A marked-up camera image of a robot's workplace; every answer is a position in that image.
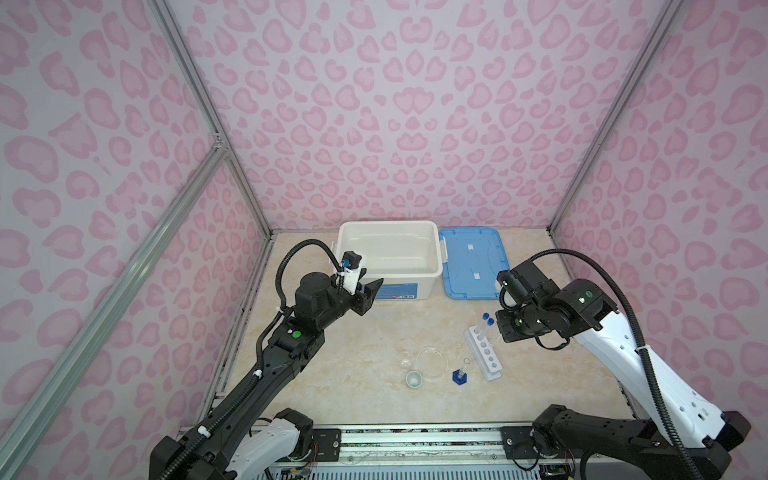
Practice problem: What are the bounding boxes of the clear petri dish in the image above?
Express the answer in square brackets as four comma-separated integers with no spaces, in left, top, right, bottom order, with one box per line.
[416,347,447,381]

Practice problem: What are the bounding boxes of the aluminium mounting rail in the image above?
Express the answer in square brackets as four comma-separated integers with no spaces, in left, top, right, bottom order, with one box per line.
[170,422,679,480]

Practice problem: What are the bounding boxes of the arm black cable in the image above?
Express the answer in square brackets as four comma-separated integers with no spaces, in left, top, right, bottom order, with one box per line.
[155,238,343,480]
[521,248,697,480]

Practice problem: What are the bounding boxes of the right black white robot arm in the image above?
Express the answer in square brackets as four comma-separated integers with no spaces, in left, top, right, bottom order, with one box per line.
[496,259,751,479]

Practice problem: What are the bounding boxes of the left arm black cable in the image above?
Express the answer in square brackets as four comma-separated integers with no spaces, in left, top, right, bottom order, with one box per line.
[155,238,343,480]

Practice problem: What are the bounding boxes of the white plastic storage bin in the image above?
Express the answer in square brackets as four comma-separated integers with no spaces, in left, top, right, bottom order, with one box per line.
[335,220,444,301]

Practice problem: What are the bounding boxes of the blue capped test tube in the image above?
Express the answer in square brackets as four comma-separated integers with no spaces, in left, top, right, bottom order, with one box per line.
[477,312,494,338]
[484,318,499,347]

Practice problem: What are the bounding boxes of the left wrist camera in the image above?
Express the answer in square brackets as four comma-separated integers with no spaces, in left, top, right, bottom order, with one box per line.
[340,250,366,295]

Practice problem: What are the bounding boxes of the white test tube rack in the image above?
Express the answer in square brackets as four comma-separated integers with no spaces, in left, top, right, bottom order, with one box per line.
[464,326,503,382]

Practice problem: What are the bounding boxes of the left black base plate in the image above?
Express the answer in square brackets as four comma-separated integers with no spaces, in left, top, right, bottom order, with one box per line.
[277,428,342,463]

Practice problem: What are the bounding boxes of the blue base graduated cylinder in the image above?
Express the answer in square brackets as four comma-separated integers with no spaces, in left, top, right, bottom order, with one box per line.
[452,358,471,386]

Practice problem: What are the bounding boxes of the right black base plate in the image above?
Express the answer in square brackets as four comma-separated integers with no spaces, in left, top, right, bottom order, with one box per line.
[499,425,583,463]

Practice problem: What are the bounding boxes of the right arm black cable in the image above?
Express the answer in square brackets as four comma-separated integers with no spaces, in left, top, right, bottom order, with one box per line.
[521,248,697,480]

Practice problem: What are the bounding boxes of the blue plastic bin lid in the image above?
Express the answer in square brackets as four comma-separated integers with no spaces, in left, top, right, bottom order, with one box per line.
[439,227,510,300]

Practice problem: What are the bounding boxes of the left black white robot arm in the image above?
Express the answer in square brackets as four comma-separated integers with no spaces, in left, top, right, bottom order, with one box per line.
[148,271,383,479]

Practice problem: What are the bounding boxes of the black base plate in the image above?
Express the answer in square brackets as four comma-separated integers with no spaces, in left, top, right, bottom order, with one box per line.
[277,428,342,463]
[499,425,583,463]

